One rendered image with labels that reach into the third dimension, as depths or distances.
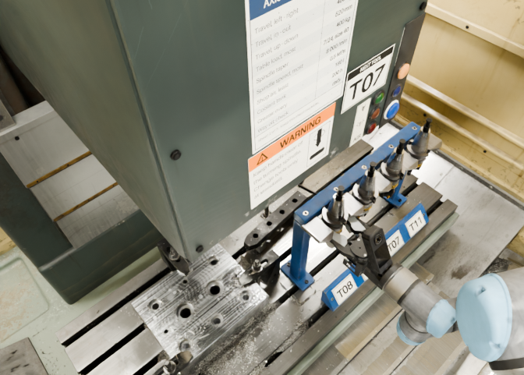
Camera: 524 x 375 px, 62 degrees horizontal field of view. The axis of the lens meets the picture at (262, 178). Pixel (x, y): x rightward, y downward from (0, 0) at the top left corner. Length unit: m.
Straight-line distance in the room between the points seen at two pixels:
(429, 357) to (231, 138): 1.16
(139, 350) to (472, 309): 0.87
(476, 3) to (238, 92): 1.11
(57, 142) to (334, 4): 0.86
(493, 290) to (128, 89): 0.58
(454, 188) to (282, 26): 1.37
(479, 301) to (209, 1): 0.57
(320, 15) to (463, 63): 1.11
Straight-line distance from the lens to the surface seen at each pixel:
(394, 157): 1.15
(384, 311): 1.50
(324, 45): 0.52
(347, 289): 1.31
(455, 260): 1.68
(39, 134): 1.17
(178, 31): 0.37
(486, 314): 0.73
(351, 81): 0.61
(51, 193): 1.31
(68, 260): 1.56
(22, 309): 1.88
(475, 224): 1.72
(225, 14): 0.40
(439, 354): 1.54
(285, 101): 0.52
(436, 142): 1.31
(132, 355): 1.31
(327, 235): 1.05
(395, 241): 1.41
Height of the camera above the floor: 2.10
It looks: 51 degrees down
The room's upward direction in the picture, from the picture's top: 2 degrees counter-clockwise
